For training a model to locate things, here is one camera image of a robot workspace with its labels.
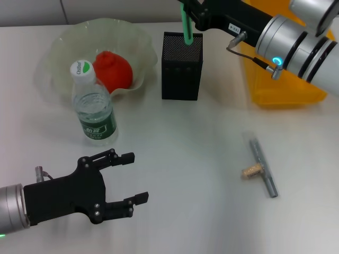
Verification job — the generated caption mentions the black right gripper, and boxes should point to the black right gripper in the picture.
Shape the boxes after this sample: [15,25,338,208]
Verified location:
[176,0,273,44]

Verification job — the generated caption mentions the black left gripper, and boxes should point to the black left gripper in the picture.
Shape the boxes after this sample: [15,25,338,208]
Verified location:
[23,149,149,226]

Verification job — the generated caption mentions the green utility knife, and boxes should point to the green utility knife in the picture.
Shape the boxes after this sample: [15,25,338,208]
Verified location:
[179,2,193,46]

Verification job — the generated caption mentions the clear green-label water bottle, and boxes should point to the clear green-label water bottle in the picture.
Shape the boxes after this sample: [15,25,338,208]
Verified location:
[70,60,119,147]

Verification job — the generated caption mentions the orange fruit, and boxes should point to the orange fruit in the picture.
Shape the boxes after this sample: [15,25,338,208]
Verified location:
[92,51,133,94]

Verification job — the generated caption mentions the small beige cork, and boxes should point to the small beige cork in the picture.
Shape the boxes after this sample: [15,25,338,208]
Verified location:
[240,164,263,180]

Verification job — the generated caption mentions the black mesh pen holder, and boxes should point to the black mesh pen holder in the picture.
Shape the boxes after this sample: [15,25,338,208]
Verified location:
[161,31,204,102]

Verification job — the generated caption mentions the pale green glass fruit plate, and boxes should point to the pale green glass fruit plate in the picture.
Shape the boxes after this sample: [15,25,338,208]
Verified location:
[35,17,159,104]

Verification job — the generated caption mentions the grey metal pen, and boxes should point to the grey metal pen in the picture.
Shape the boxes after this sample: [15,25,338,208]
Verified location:
[242,131,279,198]

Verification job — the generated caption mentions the yellow plastic bin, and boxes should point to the yellow plastic bin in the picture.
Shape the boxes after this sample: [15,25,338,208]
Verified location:
[239,0,334,108]

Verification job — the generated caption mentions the right arm cable with plug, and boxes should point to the right arm cable with plug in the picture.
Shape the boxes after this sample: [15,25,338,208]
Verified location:
[226,31,286,79]

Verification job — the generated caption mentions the arm cable with plug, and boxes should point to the arm cable with plug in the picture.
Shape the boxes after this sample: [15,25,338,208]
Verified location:
[35,166,55,183]
[226,31,286,79]

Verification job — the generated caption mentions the left arm cable with plug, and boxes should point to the left arm cable with plug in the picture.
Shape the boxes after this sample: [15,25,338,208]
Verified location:
[35,166,55,183]

